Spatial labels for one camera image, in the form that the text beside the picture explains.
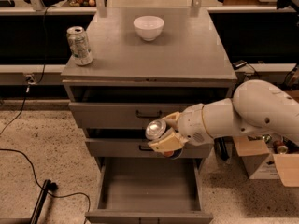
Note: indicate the grey open bottom drawer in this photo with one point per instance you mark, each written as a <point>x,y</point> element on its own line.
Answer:
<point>150,191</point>

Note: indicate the blue pepsi can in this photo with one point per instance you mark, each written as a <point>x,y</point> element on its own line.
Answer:
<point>155,130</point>

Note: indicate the grey top drawer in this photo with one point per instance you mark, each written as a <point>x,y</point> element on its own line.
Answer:
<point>120,115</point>

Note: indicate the small black device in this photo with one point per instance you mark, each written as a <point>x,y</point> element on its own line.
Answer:
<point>239,64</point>

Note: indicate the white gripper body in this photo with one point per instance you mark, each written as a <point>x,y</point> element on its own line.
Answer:
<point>192,124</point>

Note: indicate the white ceramic bowl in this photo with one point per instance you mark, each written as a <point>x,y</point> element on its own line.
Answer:
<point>148,27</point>

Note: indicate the green white soda can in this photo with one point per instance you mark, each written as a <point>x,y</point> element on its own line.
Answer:
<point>79,45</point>

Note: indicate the black metal floor bar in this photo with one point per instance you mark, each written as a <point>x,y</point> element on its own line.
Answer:
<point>47,189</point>

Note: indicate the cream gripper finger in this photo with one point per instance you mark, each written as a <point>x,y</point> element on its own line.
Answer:
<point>172,120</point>
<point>168,142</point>

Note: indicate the brown can in box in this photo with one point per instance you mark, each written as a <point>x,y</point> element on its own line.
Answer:
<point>280,147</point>

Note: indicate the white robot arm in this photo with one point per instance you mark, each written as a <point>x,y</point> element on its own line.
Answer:
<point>220,118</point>

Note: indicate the open cardboard box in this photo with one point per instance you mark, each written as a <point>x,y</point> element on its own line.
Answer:
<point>267,159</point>

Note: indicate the grey drawer cabinet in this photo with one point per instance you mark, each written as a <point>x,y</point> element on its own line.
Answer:
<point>185,64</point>

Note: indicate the grey middle drawer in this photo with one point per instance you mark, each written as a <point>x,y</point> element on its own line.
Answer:
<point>138,148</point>

